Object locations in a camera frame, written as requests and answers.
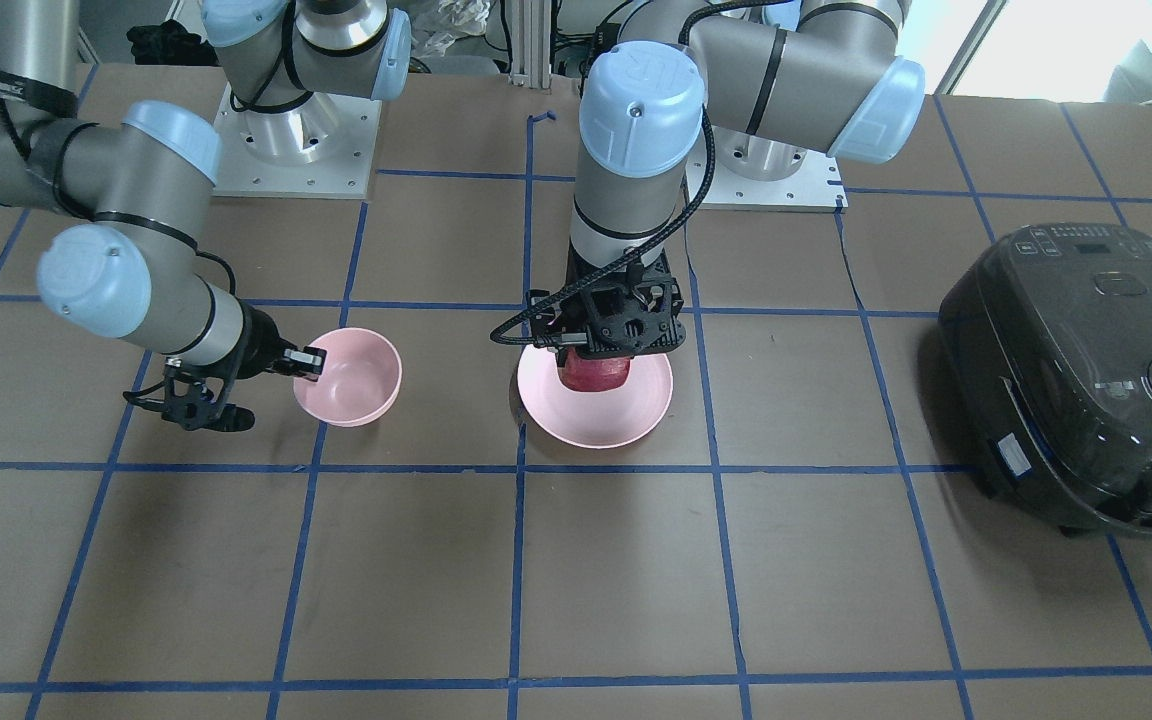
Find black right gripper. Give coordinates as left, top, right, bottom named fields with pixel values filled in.
left=161, top=305, right=326, bottom=433

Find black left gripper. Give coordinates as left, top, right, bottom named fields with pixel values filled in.
left=526, top=255, right=687, bottom=359

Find pink bowl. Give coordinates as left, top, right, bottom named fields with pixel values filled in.
left=291, top=327, right=403, bottom=427

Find red apple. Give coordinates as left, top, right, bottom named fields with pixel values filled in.
left=558, top=348, right=632, bottom=393

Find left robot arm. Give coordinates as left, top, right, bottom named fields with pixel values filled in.
left=492, top=1, right=925, bottom=361

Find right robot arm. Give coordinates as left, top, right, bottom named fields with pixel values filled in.
left=0, top=1, right=412, bottom=432

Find pink plate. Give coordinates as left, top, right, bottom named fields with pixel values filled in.
left=516, top=346, right=675, bottom=448

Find dark grey rice cooker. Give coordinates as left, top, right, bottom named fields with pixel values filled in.
left=938, top=223, right=1152, bottom=541

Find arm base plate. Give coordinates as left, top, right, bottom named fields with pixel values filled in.
left=702, top=88, right=847, bottom=213
left=212, top=88, right=384, bottom=200

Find aluminium frame post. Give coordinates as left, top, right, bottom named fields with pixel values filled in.
left=505, top=1, right=553, bottom=92

